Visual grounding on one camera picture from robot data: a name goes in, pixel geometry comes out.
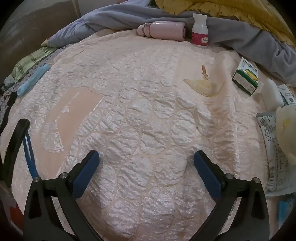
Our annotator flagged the white printed plastic bag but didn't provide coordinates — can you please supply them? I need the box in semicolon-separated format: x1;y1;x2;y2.
256;111;296;198

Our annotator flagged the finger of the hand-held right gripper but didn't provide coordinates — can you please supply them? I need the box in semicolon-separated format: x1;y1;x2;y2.
0;119;38;187

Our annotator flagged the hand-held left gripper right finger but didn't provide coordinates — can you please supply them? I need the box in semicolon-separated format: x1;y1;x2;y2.
192;150;270;241

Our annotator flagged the yellow ruffled pillow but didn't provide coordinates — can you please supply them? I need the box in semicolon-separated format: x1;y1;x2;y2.
157;0;296;44

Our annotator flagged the green plaid cloth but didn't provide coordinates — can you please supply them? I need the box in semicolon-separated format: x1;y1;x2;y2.
5;46;57;87

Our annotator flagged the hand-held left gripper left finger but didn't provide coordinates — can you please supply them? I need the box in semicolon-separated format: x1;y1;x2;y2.
23;149;102;241

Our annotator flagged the red printed bag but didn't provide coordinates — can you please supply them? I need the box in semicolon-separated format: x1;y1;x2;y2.
6;203;26;223

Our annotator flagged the pink quilted bedspread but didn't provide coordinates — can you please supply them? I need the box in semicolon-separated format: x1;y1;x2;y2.
0;28;278;241

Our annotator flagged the white pill bottle pink label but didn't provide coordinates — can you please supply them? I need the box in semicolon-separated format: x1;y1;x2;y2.
191;13;210;48

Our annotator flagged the white carton with blue print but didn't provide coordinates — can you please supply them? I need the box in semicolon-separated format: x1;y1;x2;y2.
261;79;282;112

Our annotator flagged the blue packet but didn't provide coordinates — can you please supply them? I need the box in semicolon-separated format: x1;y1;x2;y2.
277;199;296;223

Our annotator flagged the grey fleece blanket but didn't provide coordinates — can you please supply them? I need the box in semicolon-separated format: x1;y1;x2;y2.
47;6;296;82

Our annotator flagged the pale yellow wad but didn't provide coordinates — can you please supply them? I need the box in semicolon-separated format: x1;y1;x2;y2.
276;106;296;161

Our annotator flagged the black cloth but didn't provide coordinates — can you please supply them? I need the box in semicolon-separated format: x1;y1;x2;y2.
4;91;18;110

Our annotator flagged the green white drink carton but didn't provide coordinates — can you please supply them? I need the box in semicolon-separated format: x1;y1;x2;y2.
277;84;296;107

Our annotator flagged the blue face mask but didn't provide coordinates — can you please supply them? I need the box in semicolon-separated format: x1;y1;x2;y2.
17;64;51;97

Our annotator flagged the green white carton box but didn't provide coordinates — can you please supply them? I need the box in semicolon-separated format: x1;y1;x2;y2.
232;57;259;95

